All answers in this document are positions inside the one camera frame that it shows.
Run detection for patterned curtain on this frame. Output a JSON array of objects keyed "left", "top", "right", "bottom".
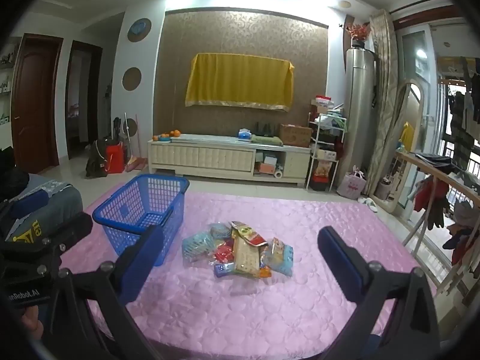
[{"left": 365, "top": 9, "right": 400, "bottom": 199}]

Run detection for red snack packet green label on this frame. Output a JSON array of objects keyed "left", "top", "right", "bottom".
[{"left": 229, "top": 220, "right": 269, "bottom": 278}]

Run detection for black bag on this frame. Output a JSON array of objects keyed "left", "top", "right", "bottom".
[{"left": 85, "top": 139, "right": 109, "bottom": 178}]

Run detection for black cloth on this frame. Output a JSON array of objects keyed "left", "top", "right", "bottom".
[{"left": 0, "top": 146, "right": 31, "bottom": 199}]

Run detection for silver standing air conditioner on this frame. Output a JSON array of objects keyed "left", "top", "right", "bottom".
[{"left": 343, "top": 47, "right": 377, "bottom": 192}]

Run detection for standing mirror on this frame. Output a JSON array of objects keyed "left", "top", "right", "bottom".
[{"left": 379, "top": 82, "right": 426, "bottom": 212}]

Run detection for clear bluish snack packet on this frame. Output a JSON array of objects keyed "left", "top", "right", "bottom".
[{"left": 207, "top": 222, "right": 233, "bottom": 240}]

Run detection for red garment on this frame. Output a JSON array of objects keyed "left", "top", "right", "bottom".
[{"left": 414, "top": 178, "right": 451, "bottom": 214}]

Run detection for wooden drying rack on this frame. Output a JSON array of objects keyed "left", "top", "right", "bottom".
[{"left": 394, "top": 150, "right": 480, "bottom": 297}]

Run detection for yellow cloth cover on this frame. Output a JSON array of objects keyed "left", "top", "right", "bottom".
[{"left": 185, "top": 52, "right": 295, "bottom": 112}]

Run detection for person's left hand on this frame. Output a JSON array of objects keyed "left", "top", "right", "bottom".
[{"left": 20, "top": 305, "right": 45, "bottom": 342}]

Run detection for red paper bag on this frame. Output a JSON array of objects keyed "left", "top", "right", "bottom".
[{"left": 105, "top": 143, "right": 126, "bottom": 174}]

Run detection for brown wooden door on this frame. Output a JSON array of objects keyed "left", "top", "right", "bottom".
[{"left": 11, "top": 34, "right": 62, "bottom": 175}]

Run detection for cream low cabinet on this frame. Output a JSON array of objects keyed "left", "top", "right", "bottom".
[{"left": 147, "top": 134, "right": 312, "bottom": 186}]

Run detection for red and yellow box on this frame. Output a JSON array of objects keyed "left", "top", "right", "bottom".
[{"left": 313, "top": 159, "right": 336, "bottom": 190}]

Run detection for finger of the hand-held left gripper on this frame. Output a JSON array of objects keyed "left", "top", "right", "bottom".
[
  {"left": 0, "top": 192, "right": 50, "bottom": 220},
  {"left": 0, "top": 213, "right": 94, "bottom": 282}
]

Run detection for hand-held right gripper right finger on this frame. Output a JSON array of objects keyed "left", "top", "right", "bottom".
[{"left": 317, "top": 226, "right": 441, "bottom": 360}]

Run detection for cardboard box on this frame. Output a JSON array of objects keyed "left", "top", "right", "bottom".
[{"left": 278, "top": 124, "right": 314, "bottom": 148}]

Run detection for stack of folded clothes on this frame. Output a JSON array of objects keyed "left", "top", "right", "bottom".
[{"left": 315, "top": 109, "right": 347, "bottom": 130}]

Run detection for white pole with disc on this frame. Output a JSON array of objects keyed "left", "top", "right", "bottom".
[{"left": 122, "top": 112, "right": 137, "bottom": 160}]

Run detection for red flower decoration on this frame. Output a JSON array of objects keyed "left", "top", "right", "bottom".
[{"left": 345, "top": 22, "right": 372, "bottom": 42}]

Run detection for plain red snack packet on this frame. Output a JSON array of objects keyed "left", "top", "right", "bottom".
[{"left": 212, "top": 242, "right": 235, "bottom": 265}]

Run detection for light blue snack packet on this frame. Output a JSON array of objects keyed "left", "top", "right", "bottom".
[
  {"left": 262, "top": 238, "right": 295, "bottom": 277},
  {"left": 182, "top": 232, "right": 216, "bottom": 269}
]

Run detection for white shelf rack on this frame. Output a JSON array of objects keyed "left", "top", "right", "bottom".
[{"left": 305, "top": 99, "right": 347, "bottom": 192}]

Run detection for wall shelf with ornaments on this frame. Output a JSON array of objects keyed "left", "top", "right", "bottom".
[{"left": 0, "top": 37, "right": 17, "bottom": 128}]

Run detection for pink broom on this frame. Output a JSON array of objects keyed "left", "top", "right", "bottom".
[{"left": 125, "top": 114, "right": 147, "bottom": 173}]

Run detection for blue plastic basket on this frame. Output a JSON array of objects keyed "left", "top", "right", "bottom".
[{"left": 92, "top": 173, "right": 190, "bottom": 267}]

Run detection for grey printed garment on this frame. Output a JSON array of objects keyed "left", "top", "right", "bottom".
[{"left": 7, "top": 180, "right": 85, "bottom": 242}]

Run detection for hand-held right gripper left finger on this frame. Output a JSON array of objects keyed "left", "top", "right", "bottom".
[{"left": 47, "top": 225, "right": 166, "bottom": 360}]

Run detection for round brown wall panel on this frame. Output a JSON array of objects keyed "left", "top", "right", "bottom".
[{"left": 122, "top": 67, "right": 142, "bottom": 91}]

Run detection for folded green cloth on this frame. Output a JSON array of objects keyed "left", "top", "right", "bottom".
[{"left": 250, "top": 134, "right": 284, "bottom": 146}]

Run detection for pink bag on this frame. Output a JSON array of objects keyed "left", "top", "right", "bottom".
[{"left": 337, "top": 170, "right": 367, "bottom": 199}]

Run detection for hanging dark clothes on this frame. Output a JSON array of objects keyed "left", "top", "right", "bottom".
[{"left": 446, "top": 56, "right": 480, "bottom": 151}]

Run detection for pink quilted mat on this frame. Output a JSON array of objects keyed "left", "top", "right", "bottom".
[{"left": 56, "top": 191, "right": 439, "bottom": 360}]

